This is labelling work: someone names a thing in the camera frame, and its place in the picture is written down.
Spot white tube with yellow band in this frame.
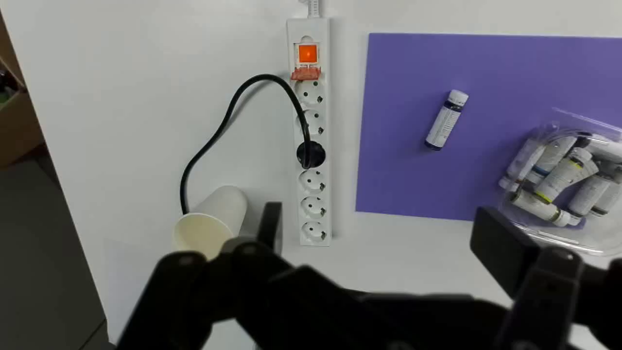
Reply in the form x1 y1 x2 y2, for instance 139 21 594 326
532 145 600 204
509 188 583 229

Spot white power strip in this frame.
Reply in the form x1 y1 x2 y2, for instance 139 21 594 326
283 15 340 247

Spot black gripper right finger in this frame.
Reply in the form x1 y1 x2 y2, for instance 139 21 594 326
468 204 622 350

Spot white tube with black cap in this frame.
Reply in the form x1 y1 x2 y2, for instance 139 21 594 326
423 87 470 151

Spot white paper cup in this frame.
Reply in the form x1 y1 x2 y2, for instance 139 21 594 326
169 184 250 260

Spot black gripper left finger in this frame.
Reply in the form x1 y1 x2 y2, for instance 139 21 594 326
114 200 295 350

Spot clear plastic bag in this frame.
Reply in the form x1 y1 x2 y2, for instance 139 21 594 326
495 105 622 256

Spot red illuminated rocker switch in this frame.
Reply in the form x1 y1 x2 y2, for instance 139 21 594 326
295 40 320 66

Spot purple mat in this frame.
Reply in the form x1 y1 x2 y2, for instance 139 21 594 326
353 31 622 223

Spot black cable with plug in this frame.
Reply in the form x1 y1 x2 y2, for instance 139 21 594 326
178 72 326 215

